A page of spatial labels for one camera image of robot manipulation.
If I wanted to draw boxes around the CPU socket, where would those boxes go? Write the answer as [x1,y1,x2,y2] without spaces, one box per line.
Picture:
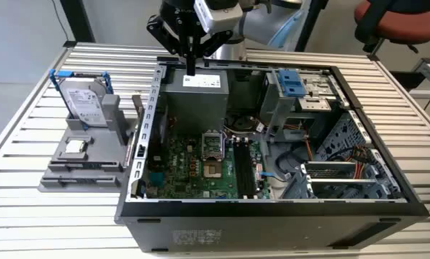
[200,159,225,179]

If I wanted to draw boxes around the black metal post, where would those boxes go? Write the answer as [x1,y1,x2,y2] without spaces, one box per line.
[68,0,96,43]
[294,0,326,52]

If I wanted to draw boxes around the grey metal drive cage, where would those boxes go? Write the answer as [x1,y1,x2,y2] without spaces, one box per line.
[256,69,340,142]

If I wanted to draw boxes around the red office chair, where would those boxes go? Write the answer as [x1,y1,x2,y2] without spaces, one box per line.
[354,0,430,54]

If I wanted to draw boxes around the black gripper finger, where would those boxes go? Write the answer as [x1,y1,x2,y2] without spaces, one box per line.
[144,15,193,76]
[191,30,233,76]

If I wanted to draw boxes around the silver CPU chip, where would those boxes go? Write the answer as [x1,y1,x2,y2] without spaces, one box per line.
[63,140,88,154]

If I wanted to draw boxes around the metal socket cover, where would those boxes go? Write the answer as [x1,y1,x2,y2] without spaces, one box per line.
[200,128,225,160]

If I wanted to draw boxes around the blue plastic drive latch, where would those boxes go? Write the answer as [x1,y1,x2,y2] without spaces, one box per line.
[278,69,304,98]

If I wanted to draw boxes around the black PC case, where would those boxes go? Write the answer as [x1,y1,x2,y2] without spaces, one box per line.
[112,55,430,254]

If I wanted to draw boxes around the grey metal disk bay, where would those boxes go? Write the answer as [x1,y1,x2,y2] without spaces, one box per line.
[282,160,383,200]

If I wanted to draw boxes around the black cooling fan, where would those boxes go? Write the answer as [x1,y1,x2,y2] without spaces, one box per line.
[224,112,263,135]

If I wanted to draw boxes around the grey parts rack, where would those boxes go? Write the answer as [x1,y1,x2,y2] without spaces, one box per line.
[37,94,140,193]

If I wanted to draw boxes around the hard disk in blue carrier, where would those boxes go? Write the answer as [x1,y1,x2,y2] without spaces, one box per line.
[48,69,111,130]

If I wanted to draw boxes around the thick black cable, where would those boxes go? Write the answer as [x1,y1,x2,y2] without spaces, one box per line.
[274,147,311,187]

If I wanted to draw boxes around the green motherboard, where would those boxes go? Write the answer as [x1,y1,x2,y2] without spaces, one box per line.
[144,131,272,201]

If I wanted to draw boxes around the grey power supply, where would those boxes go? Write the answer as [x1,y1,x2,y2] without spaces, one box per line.
[159,67,231,137]

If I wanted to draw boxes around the black RAM slot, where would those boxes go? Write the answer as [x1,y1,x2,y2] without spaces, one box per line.
[240,138,252,200]
[231,138,244,200]
[244,138,257,200]
[235,138,248,200]

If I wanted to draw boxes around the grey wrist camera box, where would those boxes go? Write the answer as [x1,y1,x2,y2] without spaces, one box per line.
[193,0,244,33]

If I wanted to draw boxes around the coloured power wire bundle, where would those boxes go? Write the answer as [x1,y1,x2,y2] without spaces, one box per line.
[350,145,372,181]

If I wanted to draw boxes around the orange yellow red wires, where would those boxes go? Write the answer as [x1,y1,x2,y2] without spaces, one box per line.
[303,133,315,162]

